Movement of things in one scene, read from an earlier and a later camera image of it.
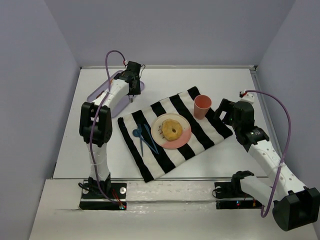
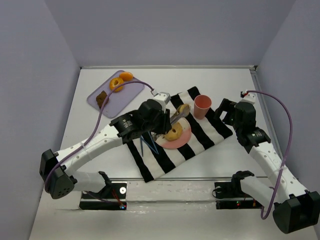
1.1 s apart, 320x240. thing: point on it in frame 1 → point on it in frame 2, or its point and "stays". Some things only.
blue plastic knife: [148, 131] stays
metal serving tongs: [131, 98] → [173, 118]
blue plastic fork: [139, 130] stays
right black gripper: [225, 110] stays
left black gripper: [135, 87] → [164, 122]
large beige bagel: [171, 129] stays
